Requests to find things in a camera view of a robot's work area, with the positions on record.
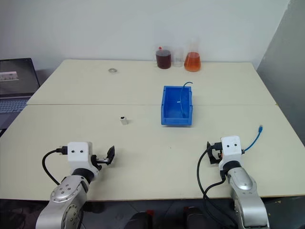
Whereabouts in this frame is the blue plastic bin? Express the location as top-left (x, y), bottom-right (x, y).
top-left (160, 86), bottom-right (193, 126)

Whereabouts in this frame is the blue ethernet cable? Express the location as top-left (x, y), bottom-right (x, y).
top-left (242, 124), bottom-right (264, 153)

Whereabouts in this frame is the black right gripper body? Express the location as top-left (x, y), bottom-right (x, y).
top-left (210, 142), bottom-right (224, 160)

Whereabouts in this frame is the beaker with dark red liquid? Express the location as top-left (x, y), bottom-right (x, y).
top-left (155, 44), bottom-right (173, 70)

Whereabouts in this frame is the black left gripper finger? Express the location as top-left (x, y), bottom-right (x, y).
top-left (106, 146), bottom-right (116, 167)

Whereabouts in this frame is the grey laptop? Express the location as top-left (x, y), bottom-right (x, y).
top-left (0, 57), bottom-right (41, 138)

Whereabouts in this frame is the thin blue cable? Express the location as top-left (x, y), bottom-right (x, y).
top-left (180, 82), bottom-right (194, 118)

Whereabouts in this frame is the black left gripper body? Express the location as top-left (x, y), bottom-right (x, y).
top-left (91, 154), bottom-right (110, 171)

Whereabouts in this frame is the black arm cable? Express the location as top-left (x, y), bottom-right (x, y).
top-left (42, 146), bottom-right (68, 186)
top-left (196, 142), bottom-right (239, 229)

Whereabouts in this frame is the empty clear glass beaker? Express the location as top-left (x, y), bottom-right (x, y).
top-left (173, 48), bottom-right (184, 68)

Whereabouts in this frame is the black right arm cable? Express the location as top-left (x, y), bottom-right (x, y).
top-left (196, 142), bottom-right (239, 229)

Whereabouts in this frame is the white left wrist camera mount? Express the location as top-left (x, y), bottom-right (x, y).
top-left (67, 141), bottom-right (100, 180)

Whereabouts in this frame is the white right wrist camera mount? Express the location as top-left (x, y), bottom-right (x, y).
top-left (218, 135), bottom-right (244, 172)

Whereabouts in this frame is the dark rounded shape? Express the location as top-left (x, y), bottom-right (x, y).
top-left (183, 206), bottom-right (213, 229)
top-left (127, 209), bottom-right (154, 229)

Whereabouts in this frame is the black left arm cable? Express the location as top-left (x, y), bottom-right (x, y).
top-left (42, 146), bottom-right (68, 186)

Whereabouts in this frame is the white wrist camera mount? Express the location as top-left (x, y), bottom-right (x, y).
top-left (218, 135), bottom-right (244, 172)
top-left (67, 141), bottom-right (100, 180)

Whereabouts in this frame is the flask with orange liquid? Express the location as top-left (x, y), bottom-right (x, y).
top-left (183, 37), bottom-right (202, 72)

